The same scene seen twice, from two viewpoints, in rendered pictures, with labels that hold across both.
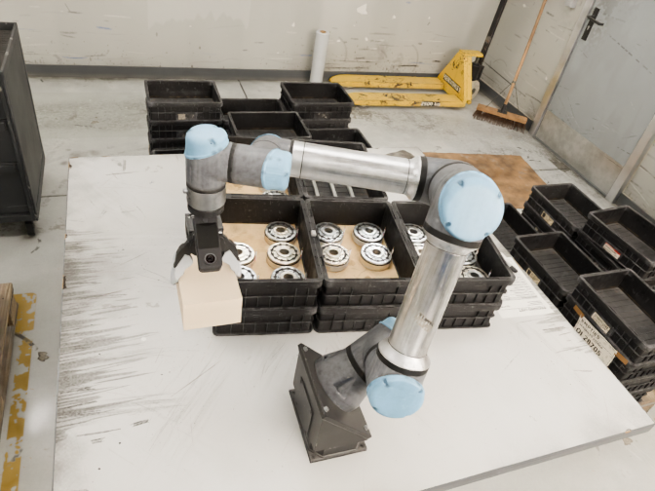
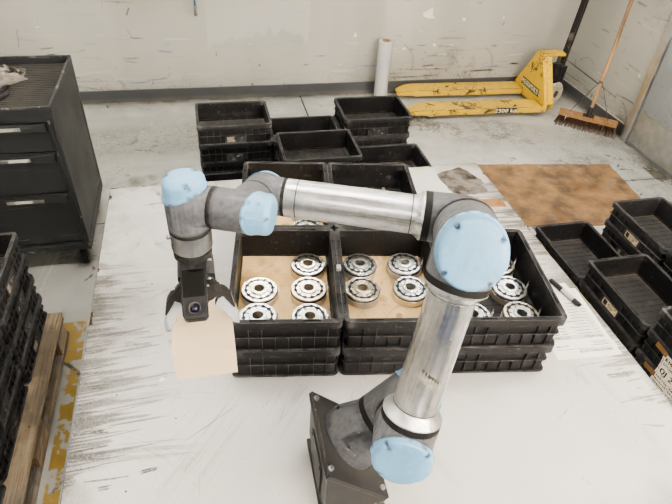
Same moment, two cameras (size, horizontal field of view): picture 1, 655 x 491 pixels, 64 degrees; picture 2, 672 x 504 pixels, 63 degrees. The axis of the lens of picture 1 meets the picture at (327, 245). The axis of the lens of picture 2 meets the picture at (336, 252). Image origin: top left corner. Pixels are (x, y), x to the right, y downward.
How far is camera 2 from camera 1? 0.19 m
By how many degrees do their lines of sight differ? 8
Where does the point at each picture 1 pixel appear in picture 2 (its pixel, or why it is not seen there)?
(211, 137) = (185, 183)
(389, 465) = not seen: outside the picture
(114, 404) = (125, 449)
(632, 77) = not seen: outside the picture
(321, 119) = (376, 135)
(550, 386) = (610, 443)
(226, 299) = (218, 349)
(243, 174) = (221, 220)
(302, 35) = (365, 45)
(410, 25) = (483, 27)
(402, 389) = (405, 453)
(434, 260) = (435, 311)
